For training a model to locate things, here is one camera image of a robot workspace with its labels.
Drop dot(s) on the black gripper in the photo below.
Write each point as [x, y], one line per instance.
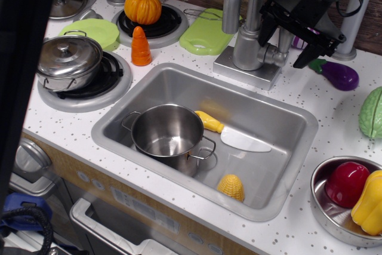
[296, 16]

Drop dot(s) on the silver faucet lever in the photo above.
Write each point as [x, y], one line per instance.
[277, 55]

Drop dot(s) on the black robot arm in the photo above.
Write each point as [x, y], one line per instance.
[306, 19]

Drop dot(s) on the purple white toy onion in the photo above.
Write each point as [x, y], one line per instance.
[301, 44]

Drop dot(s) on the silver faucet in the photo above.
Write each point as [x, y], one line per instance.
[241, 61]

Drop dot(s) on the purple toy eggplant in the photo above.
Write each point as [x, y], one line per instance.
[342, 77]

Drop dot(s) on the green cutting board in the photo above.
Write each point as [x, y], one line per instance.
[205, 37]

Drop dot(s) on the green toy cabbage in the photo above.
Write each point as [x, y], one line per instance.
[370, 115]

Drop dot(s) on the silver sink basin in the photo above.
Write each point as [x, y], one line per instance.
[267, 177]

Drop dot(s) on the back stove burner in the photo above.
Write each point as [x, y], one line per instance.
[166, 31]

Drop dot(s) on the stove burner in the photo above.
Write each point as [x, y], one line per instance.
[111, 82]
[166, 31]

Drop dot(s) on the orange toy carrot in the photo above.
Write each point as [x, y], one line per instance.
[140, 50]

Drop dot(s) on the orange toy pumpkin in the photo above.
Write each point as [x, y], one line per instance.
[144, 12]

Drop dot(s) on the red toy pepper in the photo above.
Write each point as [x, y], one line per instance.
[345, 184]

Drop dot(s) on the steel pot in sink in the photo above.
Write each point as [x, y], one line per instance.
[169, 133]

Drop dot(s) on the yellow toy corn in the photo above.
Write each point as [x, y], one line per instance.
[232, 186]

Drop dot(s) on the front stove burner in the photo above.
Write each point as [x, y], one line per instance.
[111, 82]

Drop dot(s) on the green plastic plate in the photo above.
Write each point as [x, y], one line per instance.
[102, 31]

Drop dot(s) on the steel bowl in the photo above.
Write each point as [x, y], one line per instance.
[336, 220]

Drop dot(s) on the yellow toy pepper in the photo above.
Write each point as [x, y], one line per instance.
[367, 211]

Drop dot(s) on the steel pot with lid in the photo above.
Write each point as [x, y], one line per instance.
[68, 62]

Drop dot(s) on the steel pot lid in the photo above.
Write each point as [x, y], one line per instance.
[64, 9]

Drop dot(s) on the dark foreground panel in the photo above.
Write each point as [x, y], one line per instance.
[23, 25]

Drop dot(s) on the silver front dial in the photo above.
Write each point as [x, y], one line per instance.
[30, 158]

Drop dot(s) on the blue clamp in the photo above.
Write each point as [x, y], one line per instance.
[24, 212]

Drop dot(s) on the silver post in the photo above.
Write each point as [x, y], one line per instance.
[350, 27]

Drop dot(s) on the wire utensil handle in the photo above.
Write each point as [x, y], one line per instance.
[203, 14]

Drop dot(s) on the yellow handled toy knife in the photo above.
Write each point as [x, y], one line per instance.
[233, 137]

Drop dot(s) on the oven door handle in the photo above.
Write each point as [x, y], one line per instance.
[111, 239]

